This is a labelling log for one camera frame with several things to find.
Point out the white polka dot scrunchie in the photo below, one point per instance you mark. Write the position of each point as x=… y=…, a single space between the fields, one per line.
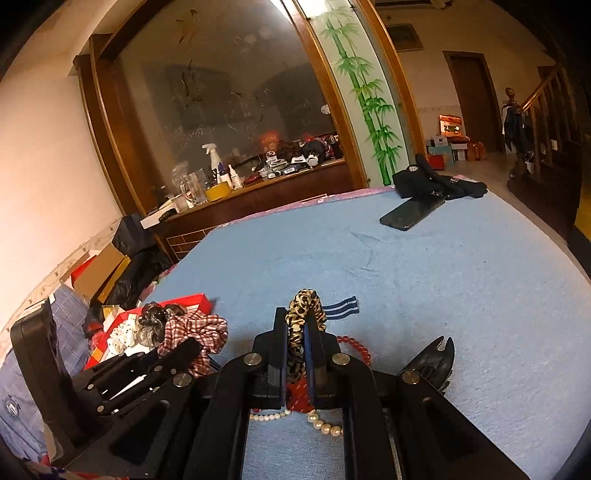
x=122 y=334

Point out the red box lid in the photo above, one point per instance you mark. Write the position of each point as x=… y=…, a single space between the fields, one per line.
x=83 y=268

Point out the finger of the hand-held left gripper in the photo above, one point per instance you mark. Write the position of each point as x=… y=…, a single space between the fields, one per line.
x=180 y=350
x=143 y=387

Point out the leopard print scrunchie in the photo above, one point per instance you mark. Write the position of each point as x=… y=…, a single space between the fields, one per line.
x=296 y=332

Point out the white spray bottle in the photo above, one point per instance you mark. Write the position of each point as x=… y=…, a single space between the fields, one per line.
x=214 y=161

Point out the bamboo print glass panel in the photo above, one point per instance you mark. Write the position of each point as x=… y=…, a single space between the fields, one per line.
x=364 y=92

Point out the red dotted scrunchie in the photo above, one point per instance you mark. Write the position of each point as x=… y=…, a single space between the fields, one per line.
x=298 y=397

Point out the framed wall picture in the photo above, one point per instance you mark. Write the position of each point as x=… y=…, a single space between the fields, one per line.
x=405 y=37

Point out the brown cardboard box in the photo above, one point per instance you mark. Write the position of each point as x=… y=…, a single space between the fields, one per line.
x=99 y=272

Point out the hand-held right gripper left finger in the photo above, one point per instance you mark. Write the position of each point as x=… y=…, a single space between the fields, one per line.
x=280 y=369

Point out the yellow tape roll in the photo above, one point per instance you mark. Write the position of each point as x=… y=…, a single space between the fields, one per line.
x=219 y=192

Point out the red plaid scrunchie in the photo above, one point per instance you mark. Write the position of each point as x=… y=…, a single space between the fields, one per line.
x=198 y=330

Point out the glass mug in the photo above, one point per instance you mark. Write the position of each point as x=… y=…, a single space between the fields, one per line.
x=196 y=189

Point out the red cardboard tray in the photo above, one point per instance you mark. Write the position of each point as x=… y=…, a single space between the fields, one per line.
x=189 y=302

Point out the black smartphone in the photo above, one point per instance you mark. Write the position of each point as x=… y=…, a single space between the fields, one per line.
x=411 y=213

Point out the stack of gift boxes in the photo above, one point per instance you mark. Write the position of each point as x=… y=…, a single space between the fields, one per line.
x=455 y=143

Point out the small white bottle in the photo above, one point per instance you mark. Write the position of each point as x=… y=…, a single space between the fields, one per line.
x=235 y=177

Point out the black hair claw clip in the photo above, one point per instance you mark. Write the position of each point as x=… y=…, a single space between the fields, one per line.
x=429 y=362

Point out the wooden stair railing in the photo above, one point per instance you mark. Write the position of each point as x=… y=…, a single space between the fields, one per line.
x=549 y=120

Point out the dark hanging jacket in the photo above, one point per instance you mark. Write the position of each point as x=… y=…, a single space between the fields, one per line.
x=515 y=127

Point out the white flat box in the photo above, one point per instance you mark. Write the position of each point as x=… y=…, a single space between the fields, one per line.
x=157 y=220

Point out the blue plaid shirt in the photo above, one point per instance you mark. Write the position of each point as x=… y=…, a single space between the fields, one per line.
x=18 y=415

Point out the black plastic bag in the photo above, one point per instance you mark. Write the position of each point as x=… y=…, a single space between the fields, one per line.
x=134 y=281

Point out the black box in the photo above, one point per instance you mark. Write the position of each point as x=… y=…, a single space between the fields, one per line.
x=131 y=237

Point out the wooden glass partition cabinet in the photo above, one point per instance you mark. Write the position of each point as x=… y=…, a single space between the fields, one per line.
x=258 y=203

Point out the pile of assorted clutter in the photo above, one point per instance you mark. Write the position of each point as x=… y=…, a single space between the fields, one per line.
x=295 y=159

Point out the dark floral scrunchie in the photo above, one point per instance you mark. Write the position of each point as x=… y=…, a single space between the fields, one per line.
x=154 y=323

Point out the blue blanket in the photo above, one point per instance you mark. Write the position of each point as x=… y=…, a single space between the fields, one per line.
x=415 y=300

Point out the brown wooden door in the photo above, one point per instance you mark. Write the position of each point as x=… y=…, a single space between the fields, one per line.
x=475 y=101

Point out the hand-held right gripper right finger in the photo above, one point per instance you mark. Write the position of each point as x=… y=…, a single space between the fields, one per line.
x=312 y=369

